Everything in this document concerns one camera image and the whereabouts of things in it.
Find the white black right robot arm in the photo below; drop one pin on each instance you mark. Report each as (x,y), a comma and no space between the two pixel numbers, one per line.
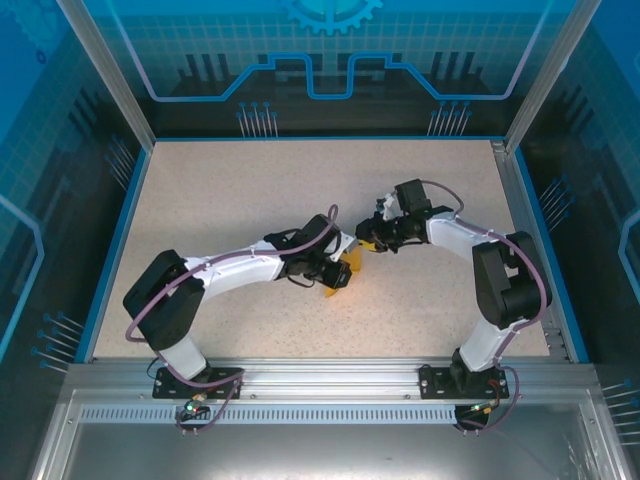
(510,285)

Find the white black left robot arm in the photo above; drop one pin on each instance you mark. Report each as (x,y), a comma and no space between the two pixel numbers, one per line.
(160,305)

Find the steel bottom tray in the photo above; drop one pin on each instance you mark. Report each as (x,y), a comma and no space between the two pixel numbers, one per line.
(300,455)

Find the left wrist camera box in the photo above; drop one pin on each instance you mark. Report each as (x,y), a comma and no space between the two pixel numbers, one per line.
(345,245)

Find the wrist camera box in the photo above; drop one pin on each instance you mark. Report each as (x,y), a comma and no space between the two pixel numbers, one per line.
(345,245)
(387,205)

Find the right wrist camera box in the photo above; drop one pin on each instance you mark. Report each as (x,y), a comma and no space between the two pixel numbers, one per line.
(387,205)

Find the aluminium front rail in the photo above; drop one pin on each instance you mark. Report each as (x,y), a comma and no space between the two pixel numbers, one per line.
(325,375)

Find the aluminium side rail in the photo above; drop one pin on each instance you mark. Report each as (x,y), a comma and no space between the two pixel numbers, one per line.
(519,210)

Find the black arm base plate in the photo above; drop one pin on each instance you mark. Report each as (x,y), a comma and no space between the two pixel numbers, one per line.
(225,385)
(435,387)

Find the aluminium frame post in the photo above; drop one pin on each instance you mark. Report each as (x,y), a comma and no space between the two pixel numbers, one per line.
(552,75)
(107,75)

